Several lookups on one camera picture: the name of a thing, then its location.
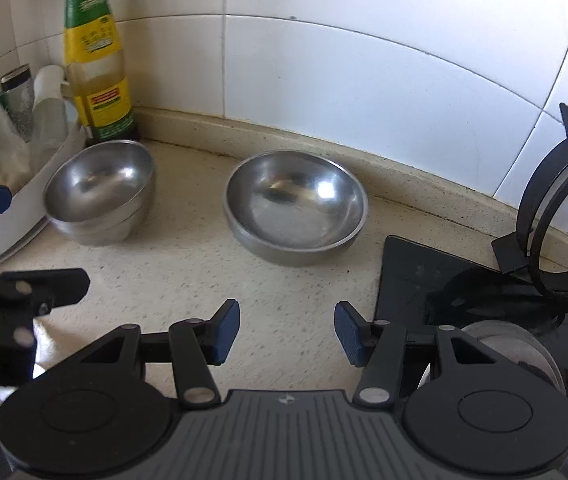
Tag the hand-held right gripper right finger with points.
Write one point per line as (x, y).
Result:
(349, 332)

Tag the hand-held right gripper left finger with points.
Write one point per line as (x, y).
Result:
(226, 330)

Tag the white two-tier rotating rack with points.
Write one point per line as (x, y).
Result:
(34, 200)

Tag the black glass gas stove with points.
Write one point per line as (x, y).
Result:
(409, 270)

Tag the glass shaker with dark lid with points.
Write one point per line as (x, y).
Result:
(16, 102)

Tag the white-capped clear bottle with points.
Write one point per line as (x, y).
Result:
(49, 110)

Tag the silver stove burner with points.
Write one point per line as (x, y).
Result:
(504, 337)

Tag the green yellow-capped sauce bottle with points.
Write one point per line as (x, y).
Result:
(96, 60)

